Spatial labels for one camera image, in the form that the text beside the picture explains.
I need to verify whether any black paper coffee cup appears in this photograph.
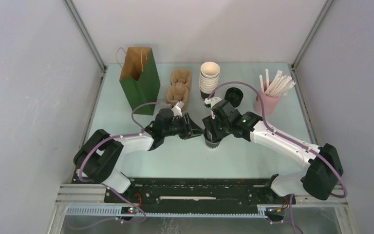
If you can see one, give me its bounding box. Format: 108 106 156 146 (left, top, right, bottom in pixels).
204 131 221 149

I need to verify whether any green paper bag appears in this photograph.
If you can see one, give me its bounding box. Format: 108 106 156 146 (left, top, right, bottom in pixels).
119 47 161 110

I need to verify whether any purple cable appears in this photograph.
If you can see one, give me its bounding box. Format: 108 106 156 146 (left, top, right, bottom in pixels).
207 81 349 234
66 102 173 231

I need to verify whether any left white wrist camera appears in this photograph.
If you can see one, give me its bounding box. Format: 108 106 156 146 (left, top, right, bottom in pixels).
171 101 185 117

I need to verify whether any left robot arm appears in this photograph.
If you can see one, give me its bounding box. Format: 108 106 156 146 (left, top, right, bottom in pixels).
73 108 204 203

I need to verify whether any stack of paper cups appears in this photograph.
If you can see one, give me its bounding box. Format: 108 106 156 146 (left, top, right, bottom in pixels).
199 61 221 100

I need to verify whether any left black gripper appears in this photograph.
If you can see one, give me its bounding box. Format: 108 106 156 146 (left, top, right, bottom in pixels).
163 113 205 140

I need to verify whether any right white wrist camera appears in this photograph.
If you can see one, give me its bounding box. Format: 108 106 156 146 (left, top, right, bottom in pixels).
204 97 222 119

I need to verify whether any brown pulp cup carrier stack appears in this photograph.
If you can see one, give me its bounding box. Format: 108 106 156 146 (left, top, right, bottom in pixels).
166 69 192 112

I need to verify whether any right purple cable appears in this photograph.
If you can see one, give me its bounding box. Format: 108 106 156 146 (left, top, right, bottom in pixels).
207 81 349 234

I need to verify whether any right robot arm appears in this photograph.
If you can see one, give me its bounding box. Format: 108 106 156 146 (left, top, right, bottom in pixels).
203 97 343 204

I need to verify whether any stack of black lids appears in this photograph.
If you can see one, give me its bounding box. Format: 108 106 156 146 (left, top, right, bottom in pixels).
224 87 243 108

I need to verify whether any pink straw holder cup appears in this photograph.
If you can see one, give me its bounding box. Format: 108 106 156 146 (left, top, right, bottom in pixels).
253 90 281 117

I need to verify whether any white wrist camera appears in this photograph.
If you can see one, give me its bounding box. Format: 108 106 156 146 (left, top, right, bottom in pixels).
171 101 185 117
204 97 222 119

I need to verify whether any white wrapped straws bundle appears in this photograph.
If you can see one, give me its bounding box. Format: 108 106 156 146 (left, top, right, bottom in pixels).
259 69 297 98

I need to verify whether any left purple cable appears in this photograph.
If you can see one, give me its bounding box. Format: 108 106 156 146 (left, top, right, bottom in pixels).
66 102 173 231

